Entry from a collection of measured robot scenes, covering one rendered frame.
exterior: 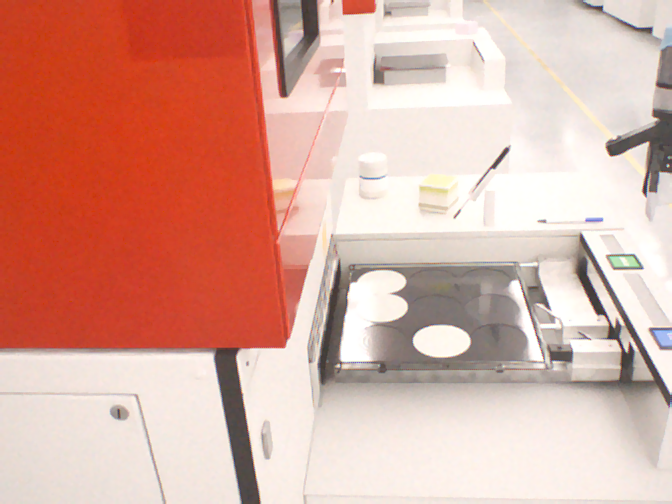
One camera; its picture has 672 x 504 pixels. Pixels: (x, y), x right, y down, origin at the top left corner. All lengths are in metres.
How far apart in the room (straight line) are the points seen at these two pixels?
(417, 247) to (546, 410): 0.48
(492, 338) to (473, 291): 0.17
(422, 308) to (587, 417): 0.36
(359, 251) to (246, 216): 0.92
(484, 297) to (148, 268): 0.85
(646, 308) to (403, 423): 0.46
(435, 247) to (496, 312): 0.25
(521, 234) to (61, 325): 1.04
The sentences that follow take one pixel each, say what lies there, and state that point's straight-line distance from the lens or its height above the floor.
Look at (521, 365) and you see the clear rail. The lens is 1.17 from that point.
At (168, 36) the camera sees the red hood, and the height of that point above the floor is 1.52.
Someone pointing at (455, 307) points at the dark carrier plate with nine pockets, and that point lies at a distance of 1.32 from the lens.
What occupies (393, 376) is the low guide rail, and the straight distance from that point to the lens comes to 1.24.
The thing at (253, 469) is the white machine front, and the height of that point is 1.07.
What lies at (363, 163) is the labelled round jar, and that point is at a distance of 1.62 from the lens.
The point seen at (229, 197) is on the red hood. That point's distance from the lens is 0.58.
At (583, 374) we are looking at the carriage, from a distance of 1.23.
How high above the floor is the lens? 1.59
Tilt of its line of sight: 27 degrees down
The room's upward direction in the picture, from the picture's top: 4 degrees counter-clockwise
